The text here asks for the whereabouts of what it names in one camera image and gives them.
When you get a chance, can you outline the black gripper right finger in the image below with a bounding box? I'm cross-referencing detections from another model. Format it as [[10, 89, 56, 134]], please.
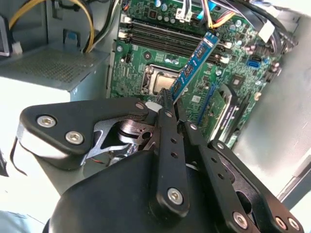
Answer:
[[175, 99, 306, 233]]

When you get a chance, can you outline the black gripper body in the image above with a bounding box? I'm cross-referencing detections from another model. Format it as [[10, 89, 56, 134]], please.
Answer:
[[42, 118, 234, 233]]

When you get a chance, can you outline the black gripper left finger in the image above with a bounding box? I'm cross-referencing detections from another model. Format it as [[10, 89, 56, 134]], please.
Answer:
[[17, 88, 190, 220]]

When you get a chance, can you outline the blue RAM stick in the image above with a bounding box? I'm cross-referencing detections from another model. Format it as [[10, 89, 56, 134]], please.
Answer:
[[170, 30, 221, 101]]

